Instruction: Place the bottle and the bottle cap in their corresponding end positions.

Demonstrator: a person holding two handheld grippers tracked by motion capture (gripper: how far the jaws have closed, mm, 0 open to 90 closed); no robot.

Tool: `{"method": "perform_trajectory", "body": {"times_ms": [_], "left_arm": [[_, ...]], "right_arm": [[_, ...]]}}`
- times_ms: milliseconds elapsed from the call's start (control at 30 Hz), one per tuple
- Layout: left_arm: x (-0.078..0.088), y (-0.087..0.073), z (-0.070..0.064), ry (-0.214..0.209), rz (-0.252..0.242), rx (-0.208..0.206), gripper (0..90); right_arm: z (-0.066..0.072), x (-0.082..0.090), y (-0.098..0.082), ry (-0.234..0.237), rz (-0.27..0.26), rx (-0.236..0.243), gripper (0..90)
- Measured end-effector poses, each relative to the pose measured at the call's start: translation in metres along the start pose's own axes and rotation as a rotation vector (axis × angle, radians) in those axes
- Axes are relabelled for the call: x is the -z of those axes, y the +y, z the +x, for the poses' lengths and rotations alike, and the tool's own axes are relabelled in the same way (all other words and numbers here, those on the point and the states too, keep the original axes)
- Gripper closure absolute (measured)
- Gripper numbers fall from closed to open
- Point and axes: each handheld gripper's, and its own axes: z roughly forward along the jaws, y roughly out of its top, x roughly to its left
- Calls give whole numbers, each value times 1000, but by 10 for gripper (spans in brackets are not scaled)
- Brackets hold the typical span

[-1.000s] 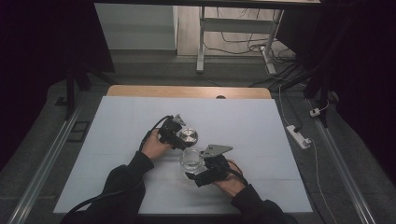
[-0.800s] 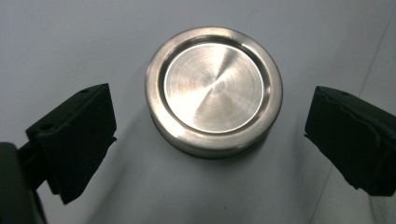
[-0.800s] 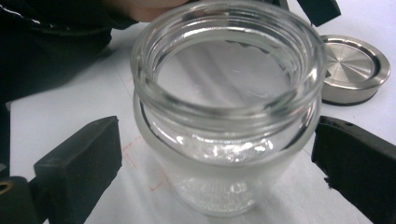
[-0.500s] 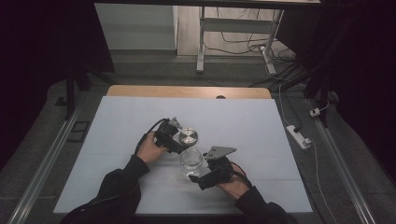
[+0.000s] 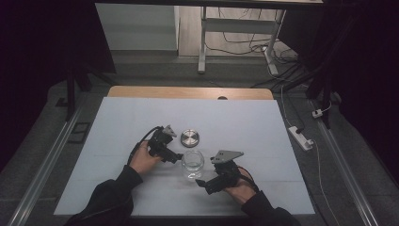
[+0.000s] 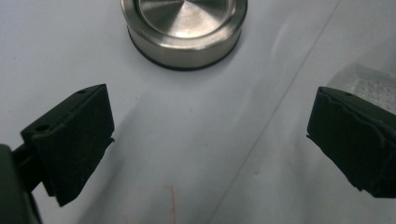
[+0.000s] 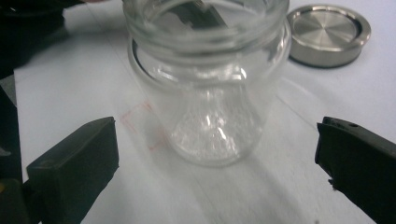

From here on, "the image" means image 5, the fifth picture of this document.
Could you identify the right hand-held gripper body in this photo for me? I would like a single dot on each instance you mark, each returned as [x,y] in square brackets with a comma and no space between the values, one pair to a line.
[224,171]

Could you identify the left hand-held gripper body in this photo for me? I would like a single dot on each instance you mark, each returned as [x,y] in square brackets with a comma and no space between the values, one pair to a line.
[160,142]

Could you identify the clear glass jar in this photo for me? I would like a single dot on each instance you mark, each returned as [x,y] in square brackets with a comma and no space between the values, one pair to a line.
[192,163]

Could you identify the silver metal jar lid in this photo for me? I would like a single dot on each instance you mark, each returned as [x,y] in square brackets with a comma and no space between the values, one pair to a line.
[189,138]

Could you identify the person's left hand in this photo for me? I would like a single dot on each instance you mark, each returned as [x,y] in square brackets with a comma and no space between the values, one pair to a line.
[142,158]

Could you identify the person's right hand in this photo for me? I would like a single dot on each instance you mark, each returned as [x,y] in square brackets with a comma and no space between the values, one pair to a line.
[243,190]

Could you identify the white table mat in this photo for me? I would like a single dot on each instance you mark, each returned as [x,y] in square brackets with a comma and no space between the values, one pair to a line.
[238,125]

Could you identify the white power strip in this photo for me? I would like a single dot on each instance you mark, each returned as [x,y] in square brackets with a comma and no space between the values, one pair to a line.
[300,138]

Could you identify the black metal stand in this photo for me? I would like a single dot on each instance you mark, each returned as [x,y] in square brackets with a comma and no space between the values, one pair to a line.
[326,94]
[71,94]

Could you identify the small white adapter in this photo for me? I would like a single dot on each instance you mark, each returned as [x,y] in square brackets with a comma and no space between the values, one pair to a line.
[317,113]

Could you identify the white cabinet panel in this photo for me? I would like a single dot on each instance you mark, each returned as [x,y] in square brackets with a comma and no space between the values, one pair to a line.
[138,28]

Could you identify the black curtain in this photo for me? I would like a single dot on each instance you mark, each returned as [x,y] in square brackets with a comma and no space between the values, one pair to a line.
[367,78]
[37,62]

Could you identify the black floor frame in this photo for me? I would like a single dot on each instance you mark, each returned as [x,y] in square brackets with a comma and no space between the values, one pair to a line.
[80,132]

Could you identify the aluminium rail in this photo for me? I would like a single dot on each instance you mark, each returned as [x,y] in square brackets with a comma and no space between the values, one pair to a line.
[47,166]
[343,163]

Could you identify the white desk frame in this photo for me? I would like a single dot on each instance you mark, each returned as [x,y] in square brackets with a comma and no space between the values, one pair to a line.
[238,25]

